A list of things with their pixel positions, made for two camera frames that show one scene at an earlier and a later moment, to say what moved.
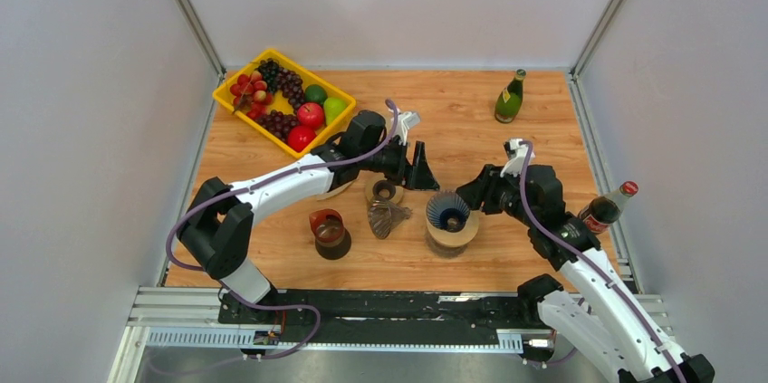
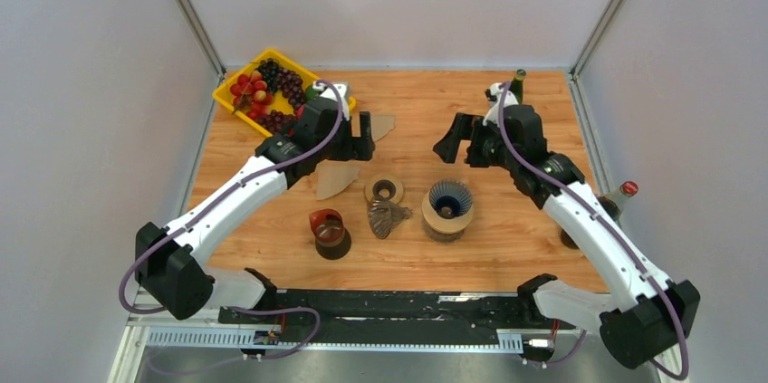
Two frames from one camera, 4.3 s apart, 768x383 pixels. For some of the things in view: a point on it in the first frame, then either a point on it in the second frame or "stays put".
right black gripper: (474, 194) → (461, 129)
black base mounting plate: (381, 310) stays put
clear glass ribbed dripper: (383, 215) stays put
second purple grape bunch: (278, 123) stays put
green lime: (315, 92) stays put
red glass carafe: (332, 241) stays put
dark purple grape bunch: (273, 74) stays put
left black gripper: (418, 176) → (357, 148)
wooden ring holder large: (452, 244) → (445, 230)
